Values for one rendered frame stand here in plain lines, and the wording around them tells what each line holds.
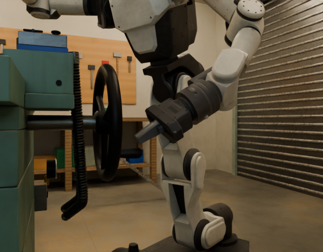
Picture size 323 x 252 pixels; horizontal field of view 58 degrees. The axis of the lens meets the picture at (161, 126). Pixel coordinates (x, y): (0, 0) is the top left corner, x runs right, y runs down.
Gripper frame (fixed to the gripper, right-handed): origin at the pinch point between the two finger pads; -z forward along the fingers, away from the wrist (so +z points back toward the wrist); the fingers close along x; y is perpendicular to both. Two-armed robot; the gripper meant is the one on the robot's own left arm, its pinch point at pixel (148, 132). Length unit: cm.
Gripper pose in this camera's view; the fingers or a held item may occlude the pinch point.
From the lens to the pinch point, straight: 65.4
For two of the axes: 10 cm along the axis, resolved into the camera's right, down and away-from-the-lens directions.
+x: -5.4, -4.5, 7.1
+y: -2.3, -7.4, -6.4
